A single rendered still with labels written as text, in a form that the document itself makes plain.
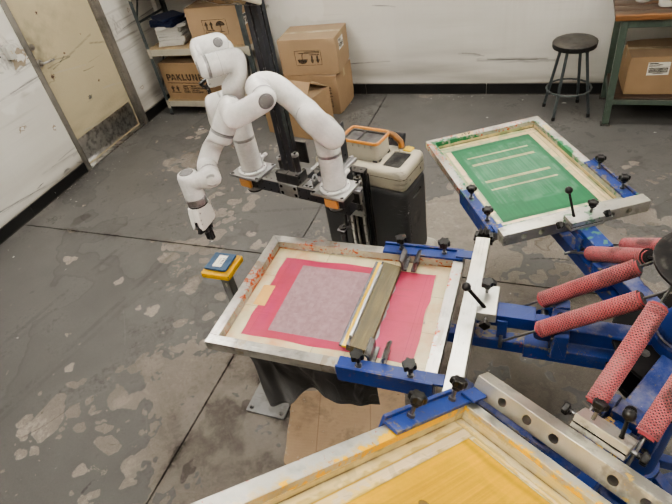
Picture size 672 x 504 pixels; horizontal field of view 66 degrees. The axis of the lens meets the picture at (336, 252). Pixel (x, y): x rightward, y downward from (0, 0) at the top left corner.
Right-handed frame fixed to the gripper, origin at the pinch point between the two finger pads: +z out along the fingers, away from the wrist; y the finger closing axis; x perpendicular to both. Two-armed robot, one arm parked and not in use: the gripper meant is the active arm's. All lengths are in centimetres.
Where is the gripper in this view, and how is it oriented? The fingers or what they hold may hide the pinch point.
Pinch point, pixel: (210, 234)
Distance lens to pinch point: 210.0
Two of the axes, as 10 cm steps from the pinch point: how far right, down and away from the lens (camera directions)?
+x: 9.3, 1.1, -3.4
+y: -3.2, 6.5, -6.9
